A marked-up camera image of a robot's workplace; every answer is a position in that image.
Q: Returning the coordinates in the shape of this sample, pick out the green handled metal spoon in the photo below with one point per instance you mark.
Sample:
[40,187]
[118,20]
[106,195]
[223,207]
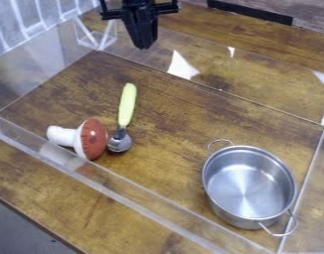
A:
[120,142]

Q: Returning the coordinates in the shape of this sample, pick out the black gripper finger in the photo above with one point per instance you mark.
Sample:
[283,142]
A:
[131,20]
[150,27]

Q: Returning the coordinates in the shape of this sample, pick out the red plush mushroom toy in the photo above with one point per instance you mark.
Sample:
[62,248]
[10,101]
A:
[88,139]

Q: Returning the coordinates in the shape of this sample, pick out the black bar at back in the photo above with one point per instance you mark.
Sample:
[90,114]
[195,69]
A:
[251,12]

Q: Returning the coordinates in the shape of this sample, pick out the clear acrylic enclosure wall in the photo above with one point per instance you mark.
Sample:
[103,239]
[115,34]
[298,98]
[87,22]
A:
[224,77]

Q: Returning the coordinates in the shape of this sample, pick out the silver metal pot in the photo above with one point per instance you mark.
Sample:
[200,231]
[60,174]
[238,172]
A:
[250,188]

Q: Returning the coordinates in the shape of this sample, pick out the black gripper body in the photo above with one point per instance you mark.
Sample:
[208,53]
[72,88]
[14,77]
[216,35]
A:
[134,6]

